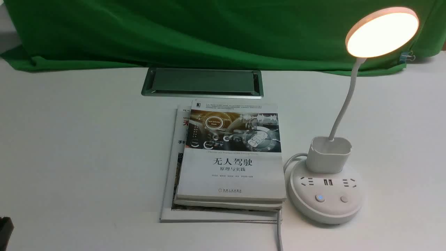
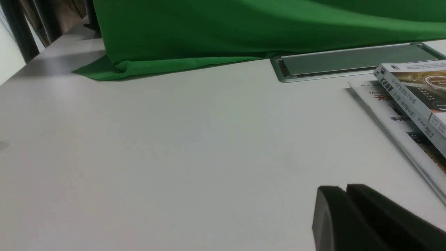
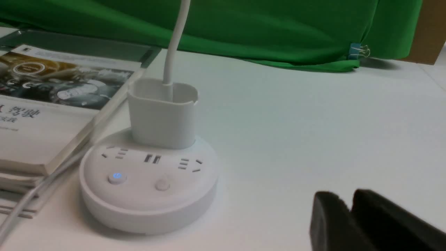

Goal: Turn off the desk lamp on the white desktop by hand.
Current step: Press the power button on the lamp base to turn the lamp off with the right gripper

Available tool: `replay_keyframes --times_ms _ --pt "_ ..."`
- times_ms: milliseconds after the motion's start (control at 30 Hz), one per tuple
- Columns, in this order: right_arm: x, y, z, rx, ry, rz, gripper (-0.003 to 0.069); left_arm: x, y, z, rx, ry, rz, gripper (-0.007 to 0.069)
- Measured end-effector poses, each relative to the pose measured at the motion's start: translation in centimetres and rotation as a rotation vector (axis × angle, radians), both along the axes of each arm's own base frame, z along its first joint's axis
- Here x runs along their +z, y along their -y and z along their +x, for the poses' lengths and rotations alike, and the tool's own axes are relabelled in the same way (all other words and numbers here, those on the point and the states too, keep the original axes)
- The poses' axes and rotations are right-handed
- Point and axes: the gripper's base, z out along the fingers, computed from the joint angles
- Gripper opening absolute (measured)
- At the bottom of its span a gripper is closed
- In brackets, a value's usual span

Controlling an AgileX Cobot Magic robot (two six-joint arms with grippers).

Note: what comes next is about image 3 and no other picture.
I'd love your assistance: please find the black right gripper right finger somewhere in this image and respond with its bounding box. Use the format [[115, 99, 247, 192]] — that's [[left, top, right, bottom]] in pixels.
[[351, 189, 446, 251]]

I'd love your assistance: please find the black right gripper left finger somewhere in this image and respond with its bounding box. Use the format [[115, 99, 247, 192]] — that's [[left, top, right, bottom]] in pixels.
[[309, 191, 377, 251]]

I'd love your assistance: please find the white round desk lamp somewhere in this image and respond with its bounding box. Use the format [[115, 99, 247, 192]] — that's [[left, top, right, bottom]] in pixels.
[[79, 0, 218, 235]]

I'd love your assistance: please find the blue binder clip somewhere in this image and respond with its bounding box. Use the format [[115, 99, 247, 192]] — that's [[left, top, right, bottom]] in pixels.
[[347, 43, 371, 60]]

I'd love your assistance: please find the green backdrop cloth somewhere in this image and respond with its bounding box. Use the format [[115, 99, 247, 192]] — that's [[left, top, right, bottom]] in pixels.
[[0, 0, 423, 73]]

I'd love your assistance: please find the white self-driving textbook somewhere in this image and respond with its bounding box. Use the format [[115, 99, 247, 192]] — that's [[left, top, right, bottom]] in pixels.
[[0, 44, 141, 175]]

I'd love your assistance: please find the middle white book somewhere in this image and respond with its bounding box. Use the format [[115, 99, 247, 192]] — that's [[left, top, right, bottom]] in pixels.
[[0, 153, 84, 194]]

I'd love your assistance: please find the large bottom magazine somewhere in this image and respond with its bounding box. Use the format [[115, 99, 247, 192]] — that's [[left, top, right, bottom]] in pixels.
[[0, 188, 46, 219]]

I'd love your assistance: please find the white lamp power cord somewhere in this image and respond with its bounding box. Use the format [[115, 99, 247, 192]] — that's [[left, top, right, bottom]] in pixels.
[[0, 139, 92, 244]]

